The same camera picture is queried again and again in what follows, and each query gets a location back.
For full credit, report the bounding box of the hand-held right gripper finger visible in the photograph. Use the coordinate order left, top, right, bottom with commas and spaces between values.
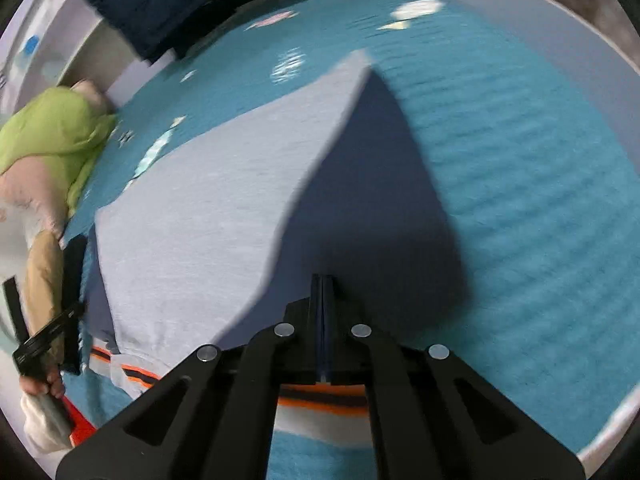
55, 274, 324, 480
323, 274, 586, 480

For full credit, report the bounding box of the person's left forearm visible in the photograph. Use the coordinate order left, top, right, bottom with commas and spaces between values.
21, 392, 73, 455

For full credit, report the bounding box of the person's left hand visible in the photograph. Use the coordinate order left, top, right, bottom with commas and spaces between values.
19, 364, 67, 400

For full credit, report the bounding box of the tan garment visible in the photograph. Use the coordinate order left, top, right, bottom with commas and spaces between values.
25, 230, 68, 361

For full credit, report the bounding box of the black cloth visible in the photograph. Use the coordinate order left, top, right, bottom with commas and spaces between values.
61, 234, 90, 377

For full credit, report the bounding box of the yellow-green garment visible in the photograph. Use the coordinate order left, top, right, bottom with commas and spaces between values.
0, 85, 120, 216

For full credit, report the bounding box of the teal printed blanket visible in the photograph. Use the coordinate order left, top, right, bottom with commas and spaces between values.
60, 0, 640, 480

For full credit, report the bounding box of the navy puffer jacket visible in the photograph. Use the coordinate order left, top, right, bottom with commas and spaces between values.
70, 0, 361, 61

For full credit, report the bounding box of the black strap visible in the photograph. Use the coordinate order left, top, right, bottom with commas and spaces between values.
1, 276, 28, 343

